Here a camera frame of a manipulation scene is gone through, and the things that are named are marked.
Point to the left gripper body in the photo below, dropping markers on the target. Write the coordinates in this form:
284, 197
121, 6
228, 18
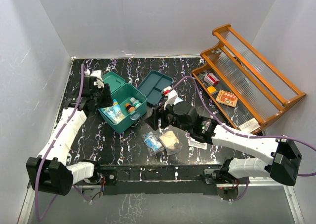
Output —
94, 94

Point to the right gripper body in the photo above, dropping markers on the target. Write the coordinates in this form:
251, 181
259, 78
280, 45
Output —
168, 117

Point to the green medicine box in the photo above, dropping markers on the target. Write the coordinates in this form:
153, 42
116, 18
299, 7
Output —
122, 92

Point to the beige bandage bag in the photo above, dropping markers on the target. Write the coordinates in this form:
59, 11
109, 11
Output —
170, 142

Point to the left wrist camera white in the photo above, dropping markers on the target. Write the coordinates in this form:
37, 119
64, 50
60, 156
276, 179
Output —
93, 79

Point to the orange wooden shelf rack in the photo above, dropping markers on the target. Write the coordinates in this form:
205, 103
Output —
263, 92

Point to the white gauze pack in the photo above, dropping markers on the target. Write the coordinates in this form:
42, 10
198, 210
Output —
193, 143

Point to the yellow small block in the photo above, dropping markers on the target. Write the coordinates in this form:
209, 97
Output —
212, 90

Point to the blue wet wipes pack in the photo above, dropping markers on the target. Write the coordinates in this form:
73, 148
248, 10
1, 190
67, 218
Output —
113, 113

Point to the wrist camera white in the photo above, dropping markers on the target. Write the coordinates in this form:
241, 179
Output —
171, 97
93, 79

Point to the dark teal divider tray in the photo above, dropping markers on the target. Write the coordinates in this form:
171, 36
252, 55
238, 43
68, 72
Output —
153, 85

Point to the orange patterned card pack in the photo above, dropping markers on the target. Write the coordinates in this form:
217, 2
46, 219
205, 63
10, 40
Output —
227, 98

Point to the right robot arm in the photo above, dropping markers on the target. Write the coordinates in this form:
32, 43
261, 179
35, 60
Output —
277, 158

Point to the red white small box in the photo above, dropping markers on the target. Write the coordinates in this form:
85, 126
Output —
211, 79

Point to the white medicine bottle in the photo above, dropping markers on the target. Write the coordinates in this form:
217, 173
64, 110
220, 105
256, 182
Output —
135, 103

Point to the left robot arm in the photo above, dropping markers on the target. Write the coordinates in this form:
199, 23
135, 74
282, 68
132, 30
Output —
48, 172

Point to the blue mask clear bag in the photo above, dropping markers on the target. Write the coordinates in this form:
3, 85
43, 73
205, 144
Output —
152, 143

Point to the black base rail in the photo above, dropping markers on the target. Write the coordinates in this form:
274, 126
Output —
157, 179

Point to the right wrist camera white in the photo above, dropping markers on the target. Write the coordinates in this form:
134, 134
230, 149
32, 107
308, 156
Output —
171, 97

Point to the brown medicine bottle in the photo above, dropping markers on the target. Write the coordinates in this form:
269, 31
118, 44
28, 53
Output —
129, 108

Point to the white label box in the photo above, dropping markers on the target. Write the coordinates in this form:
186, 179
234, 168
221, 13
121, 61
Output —
249, 126

